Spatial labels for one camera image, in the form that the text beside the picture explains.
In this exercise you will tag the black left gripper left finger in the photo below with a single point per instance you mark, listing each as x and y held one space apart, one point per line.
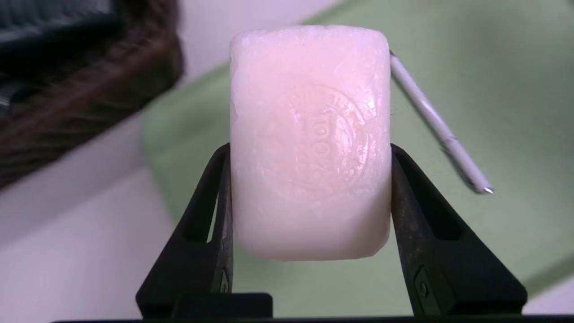
193 269

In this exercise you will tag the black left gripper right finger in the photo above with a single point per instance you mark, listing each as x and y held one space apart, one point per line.
448 269

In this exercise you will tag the white sponge block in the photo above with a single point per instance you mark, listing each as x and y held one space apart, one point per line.
309 143

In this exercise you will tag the white pen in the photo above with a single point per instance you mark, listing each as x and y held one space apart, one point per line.
430 116

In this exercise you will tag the dark brown wicker basket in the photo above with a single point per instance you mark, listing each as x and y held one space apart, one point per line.
89 103

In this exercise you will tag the light green plastic tray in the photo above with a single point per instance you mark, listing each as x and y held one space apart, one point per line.
493 89

